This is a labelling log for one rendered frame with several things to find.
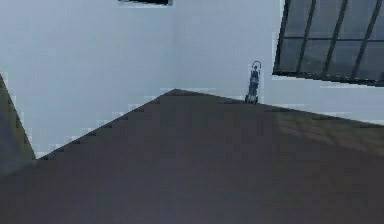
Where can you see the blue upright vacuum cleaner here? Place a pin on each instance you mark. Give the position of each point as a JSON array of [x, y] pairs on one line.
[[253, 85]]

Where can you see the black framed window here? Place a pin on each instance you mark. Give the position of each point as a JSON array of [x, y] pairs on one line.
[[333, 43]]

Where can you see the grey olive-edged furniture panel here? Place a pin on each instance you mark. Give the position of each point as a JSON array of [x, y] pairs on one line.
[[10, 140]]

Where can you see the black framed wall picture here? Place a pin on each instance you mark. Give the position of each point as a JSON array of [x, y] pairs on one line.
[[150, 1]]

